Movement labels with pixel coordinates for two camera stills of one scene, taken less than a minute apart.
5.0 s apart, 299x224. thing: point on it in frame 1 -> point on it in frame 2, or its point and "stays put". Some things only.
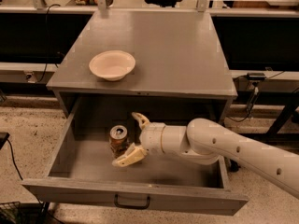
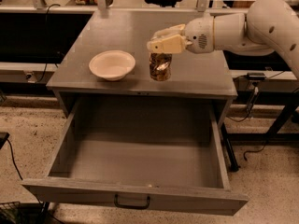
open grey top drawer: [83, 169] stays put
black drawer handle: [116, 203] stays put
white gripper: [151, 137] -> [199, 35]
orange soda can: [119, 140] -> [160, 66]
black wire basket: [10, 213] stays put
